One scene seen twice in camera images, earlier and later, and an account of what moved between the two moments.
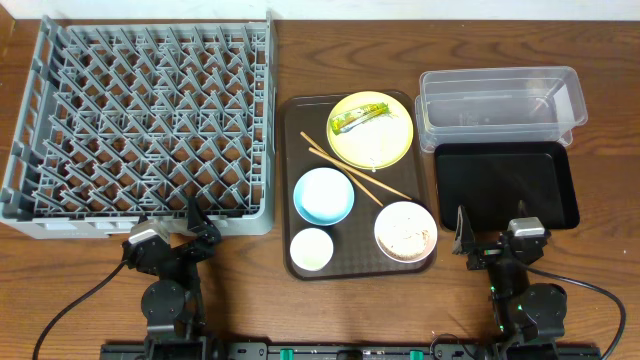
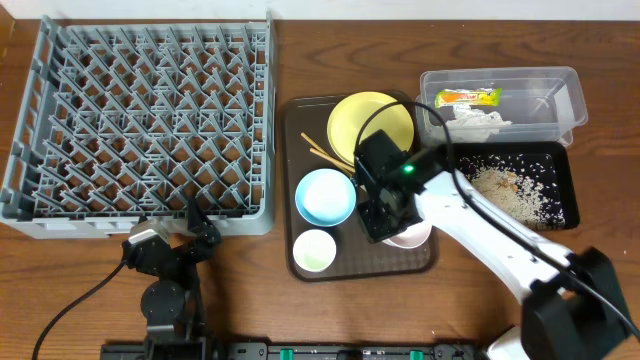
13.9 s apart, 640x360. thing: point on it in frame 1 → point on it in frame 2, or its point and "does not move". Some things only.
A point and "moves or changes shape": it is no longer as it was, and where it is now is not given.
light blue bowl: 323,196 does not move
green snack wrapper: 350,118 → 490,97
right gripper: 462,246 → 370,234
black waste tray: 489,179 does not move
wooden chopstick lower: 358,172 does not move
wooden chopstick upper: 342,168 does not move
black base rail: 352,351 does not move
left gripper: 187,245 does not move
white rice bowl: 405,232 moves or changes shape
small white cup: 311,249 does not move
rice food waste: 403,229 → 523,185
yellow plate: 378,142 does not move
